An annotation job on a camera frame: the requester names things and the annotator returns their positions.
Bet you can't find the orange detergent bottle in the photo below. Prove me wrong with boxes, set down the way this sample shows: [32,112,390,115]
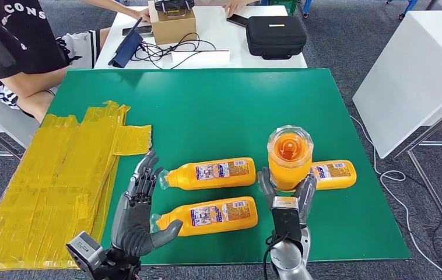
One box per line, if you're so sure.
[266,124,315,193]
[310,159,357,191]
[150,195,259,237]
[157,156,257,191]

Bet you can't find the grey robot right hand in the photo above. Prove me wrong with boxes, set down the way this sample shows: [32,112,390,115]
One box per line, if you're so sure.
[257,166,318,228]

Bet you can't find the green plastic crate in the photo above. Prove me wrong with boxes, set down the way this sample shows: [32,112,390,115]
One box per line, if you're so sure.
[267,0,298,15]

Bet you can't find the dark flat tablet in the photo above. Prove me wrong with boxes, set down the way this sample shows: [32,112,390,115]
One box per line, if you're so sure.
[122,24,154,37]

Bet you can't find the black controller device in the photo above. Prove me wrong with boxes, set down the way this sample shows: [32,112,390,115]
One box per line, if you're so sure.
[154,0,195,17]

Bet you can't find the white flat box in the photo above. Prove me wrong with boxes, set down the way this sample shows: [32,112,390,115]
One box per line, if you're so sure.
[170,49,231,69]

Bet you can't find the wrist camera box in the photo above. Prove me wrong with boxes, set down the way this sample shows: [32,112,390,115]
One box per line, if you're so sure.
[270,195,305,252]
[65,231,108,276]

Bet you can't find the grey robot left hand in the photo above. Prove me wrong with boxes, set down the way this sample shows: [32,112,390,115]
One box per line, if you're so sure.
[110,149,184,257]

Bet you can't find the cardboard box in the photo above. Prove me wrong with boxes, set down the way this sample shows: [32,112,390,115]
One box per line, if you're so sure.
[148,0,198,46]

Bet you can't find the navy blue pouch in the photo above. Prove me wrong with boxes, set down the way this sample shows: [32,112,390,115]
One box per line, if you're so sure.
[108,17,145,69]

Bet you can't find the white floor cable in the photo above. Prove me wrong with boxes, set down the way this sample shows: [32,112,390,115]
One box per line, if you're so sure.
[350,114,442,280]

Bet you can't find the person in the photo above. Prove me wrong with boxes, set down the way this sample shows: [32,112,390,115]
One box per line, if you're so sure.
[223,0,258,18]
[0,0,111,124]
[82,0,152,23]

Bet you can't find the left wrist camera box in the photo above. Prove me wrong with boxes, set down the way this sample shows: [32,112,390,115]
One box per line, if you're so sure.
[65,231,108,276]

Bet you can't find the white cabinet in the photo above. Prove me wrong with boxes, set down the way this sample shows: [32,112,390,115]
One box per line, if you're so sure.
[352,10,442,159]

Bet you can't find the black carrying case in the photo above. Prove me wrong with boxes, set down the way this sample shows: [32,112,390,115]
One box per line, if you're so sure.
[245,15,308,61]

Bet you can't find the metal stand frame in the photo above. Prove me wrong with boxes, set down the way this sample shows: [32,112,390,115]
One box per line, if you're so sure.
[392,92,442,260]

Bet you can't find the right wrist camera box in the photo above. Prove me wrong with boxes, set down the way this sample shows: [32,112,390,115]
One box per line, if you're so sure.
[270,195,305,252]

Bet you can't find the black smartphone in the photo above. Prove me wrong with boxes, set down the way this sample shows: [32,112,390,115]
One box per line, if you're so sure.
[226,13,250,28]

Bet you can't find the white desk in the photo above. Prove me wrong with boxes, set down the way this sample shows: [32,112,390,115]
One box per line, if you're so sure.
[94,4,308,71]

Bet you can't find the yellow taped cardboard sheet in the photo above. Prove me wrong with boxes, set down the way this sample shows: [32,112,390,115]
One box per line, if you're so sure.
[0,100,153,271]

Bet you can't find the black cables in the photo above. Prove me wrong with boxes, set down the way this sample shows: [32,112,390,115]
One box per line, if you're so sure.
[131,31,218,71]

